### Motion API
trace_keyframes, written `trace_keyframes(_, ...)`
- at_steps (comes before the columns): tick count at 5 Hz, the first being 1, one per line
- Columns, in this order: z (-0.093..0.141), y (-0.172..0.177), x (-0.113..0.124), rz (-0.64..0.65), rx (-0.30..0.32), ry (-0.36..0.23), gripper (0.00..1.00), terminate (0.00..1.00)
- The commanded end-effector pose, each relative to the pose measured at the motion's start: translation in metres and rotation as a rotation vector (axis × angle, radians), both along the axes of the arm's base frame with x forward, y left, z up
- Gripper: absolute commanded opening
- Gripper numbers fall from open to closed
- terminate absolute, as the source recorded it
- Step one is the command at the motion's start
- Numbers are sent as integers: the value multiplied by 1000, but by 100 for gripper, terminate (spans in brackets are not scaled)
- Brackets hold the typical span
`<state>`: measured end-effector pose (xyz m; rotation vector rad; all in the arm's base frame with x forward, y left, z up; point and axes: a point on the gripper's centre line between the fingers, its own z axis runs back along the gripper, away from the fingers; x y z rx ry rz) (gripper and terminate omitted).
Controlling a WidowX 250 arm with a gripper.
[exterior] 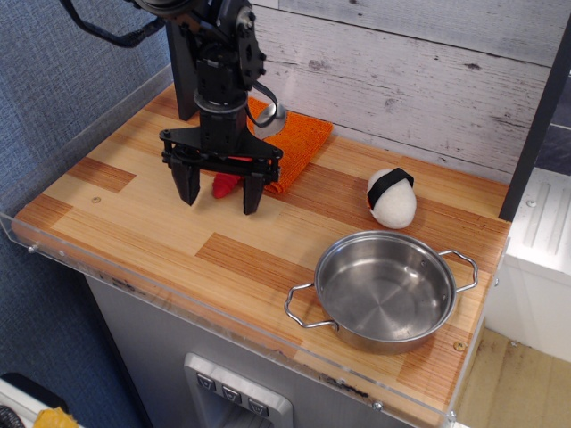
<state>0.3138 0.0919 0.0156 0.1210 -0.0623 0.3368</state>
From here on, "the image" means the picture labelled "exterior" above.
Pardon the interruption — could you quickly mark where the black and yellow object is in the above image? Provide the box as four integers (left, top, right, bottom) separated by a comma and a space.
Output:
1, 373, 81, 427

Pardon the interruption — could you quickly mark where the orange knitted cloth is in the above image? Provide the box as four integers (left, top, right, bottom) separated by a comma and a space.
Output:
265, 112, 334, 194

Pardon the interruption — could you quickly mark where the white plush egg black band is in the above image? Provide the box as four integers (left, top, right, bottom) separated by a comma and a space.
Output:
367, 168, 417, 229

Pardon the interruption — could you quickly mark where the white ridged side counter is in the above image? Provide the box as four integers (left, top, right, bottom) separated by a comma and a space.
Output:
484, 168, 570, 361

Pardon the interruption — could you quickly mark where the red handled metal spoon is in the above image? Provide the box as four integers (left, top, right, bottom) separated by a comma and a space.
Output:
212, 103, 287, 199

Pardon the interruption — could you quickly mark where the dark right vertical post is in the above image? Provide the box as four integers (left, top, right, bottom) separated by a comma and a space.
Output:
499, 18, 570, 222

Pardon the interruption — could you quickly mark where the silver dispenser button panel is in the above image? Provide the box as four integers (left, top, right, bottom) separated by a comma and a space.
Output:
184, 352, 294, 427

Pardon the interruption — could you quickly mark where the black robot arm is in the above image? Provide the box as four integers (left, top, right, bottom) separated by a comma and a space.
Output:
138, 1, 286, 215

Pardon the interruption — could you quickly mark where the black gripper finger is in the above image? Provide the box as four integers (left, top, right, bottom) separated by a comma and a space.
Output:
170, 162, 200, 205
243, 175, 265, 215

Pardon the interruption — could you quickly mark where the grey toy fridge cabinet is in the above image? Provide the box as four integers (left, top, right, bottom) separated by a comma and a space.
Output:
84, 274, 429, 428

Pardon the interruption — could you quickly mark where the clear acrylic table guard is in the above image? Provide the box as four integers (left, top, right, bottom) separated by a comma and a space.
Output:
12, 61, 517, 426

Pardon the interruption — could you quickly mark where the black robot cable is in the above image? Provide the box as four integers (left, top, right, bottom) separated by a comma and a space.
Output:
60, 0, 166, 49

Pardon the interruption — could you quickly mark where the stainless steel pot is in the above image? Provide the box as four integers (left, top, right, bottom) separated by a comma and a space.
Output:
310, 230, 478, 355

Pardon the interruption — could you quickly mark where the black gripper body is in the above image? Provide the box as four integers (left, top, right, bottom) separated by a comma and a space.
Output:
160, 109, 283, 182

